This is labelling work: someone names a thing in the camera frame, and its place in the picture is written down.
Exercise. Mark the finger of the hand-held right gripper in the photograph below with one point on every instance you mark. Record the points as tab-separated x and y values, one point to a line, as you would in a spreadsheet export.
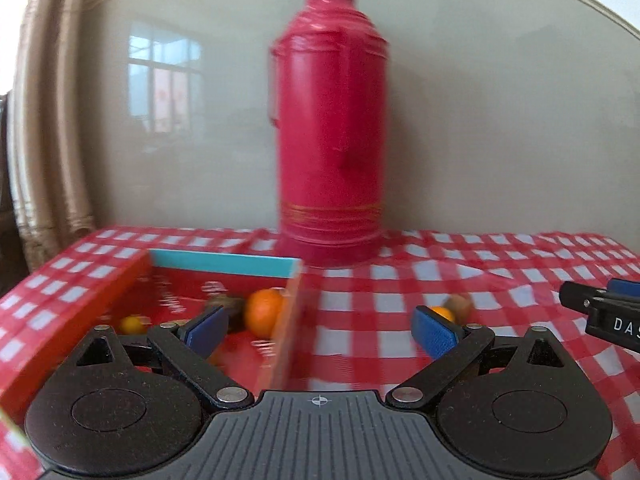
580	296
625	287

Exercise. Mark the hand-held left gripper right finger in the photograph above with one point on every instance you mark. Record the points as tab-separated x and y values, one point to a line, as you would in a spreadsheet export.
435	332

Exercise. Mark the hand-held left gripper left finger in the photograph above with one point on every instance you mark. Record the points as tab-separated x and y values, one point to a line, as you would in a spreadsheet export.
207	332

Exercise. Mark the brown kiwi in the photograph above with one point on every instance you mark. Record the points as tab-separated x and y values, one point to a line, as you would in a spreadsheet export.
235	310

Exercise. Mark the small brown round fruit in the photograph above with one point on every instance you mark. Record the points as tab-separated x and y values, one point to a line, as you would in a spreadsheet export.
461	307

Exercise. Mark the colourful cardboard box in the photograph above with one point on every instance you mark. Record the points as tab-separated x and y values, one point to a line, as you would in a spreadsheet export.
225	261

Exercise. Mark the red checked tablecloth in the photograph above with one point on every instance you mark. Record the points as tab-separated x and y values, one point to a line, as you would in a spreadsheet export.
360	340

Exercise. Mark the red thermos flask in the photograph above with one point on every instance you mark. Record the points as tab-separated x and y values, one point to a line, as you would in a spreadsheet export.
330	135

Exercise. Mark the beige curtain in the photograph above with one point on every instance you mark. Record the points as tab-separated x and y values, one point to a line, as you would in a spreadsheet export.
50	160

